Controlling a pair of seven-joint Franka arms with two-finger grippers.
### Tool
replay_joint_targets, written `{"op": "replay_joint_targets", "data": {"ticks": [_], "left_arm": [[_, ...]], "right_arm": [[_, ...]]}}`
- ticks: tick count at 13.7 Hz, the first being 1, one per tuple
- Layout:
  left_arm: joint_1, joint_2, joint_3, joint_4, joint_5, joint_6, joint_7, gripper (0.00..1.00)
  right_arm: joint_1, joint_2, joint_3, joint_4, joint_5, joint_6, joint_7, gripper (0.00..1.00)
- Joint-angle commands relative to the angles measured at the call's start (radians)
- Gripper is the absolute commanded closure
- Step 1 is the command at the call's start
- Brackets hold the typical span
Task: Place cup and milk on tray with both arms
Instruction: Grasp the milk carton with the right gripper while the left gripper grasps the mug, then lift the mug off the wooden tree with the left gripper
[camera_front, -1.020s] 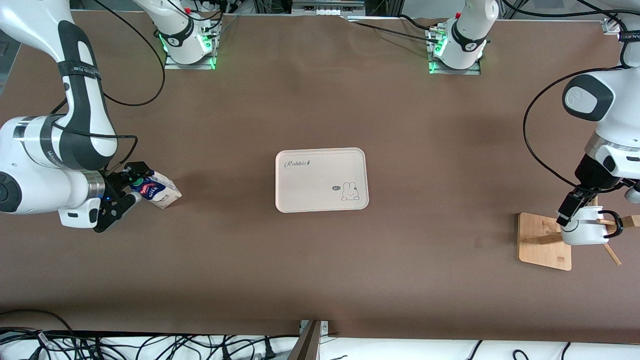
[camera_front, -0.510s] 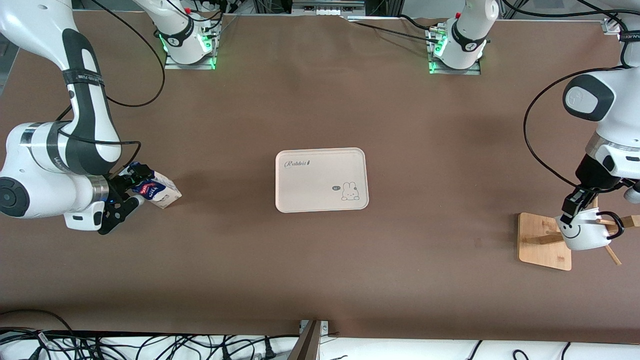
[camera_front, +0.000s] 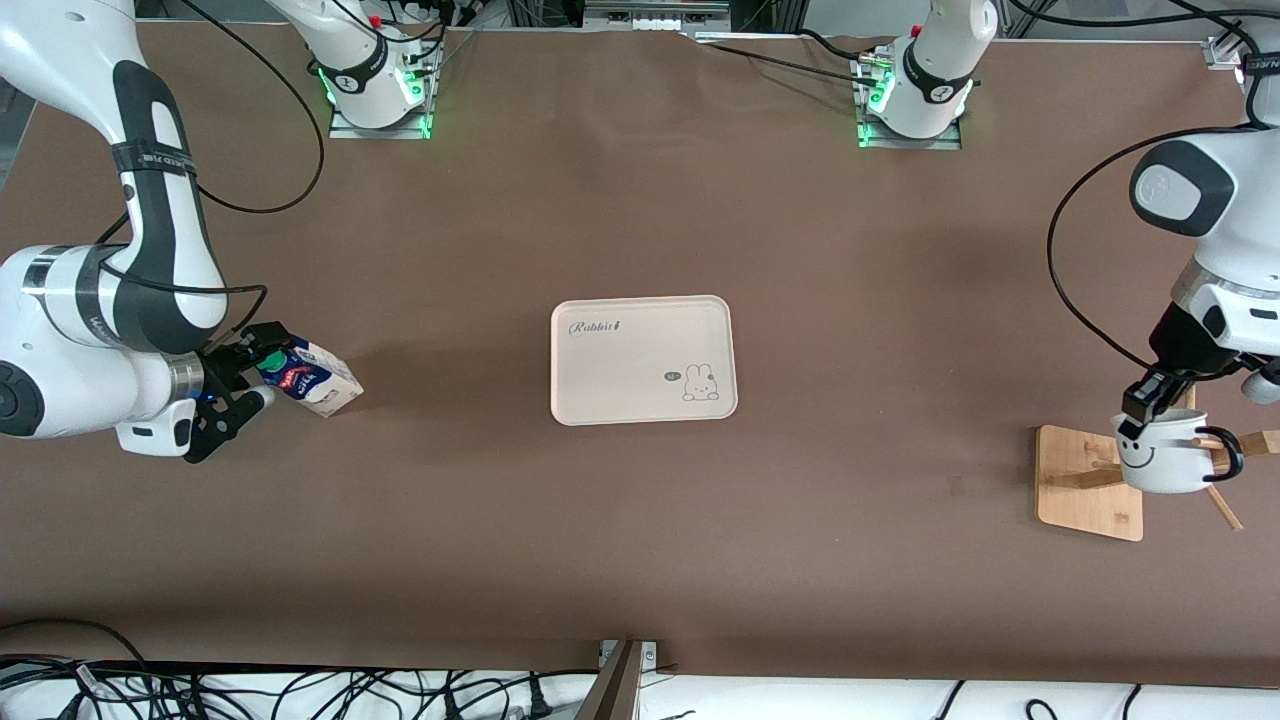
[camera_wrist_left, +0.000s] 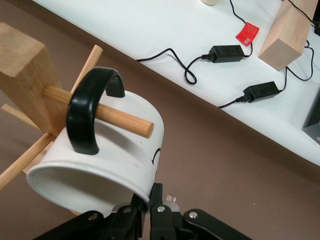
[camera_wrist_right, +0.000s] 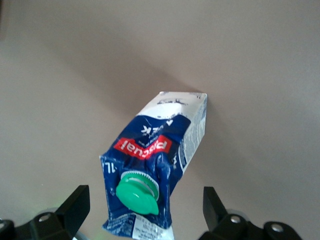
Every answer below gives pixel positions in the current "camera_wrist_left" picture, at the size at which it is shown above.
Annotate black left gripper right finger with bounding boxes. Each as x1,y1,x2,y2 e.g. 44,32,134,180
149,183,253,240

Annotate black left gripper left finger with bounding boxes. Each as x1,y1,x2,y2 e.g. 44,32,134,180
32,193,151,240

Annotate white smiley mug black handle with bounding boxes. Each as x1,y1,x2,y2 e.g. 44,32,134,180
26,66,166,218

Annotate black power adapter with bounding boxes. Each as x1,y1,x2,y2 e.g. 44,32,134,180
208,44,245,64
242,81,281,104

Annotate wooden mug tree stand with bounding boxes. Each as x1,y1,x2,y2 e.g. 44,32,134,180
0,21,155,216

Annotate red paper tag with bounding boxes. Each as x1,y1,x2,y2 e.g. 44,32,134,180
235,21,260,47

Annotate light wooden block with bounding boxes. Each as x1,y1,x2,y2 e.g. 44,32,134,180
258,0,318,73

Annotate black cable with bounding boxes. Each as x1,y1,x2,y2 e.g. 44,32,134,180
278,39,315,92
136,47,213,85
286,0,320,30
217,94,248,109
229,0,253,58

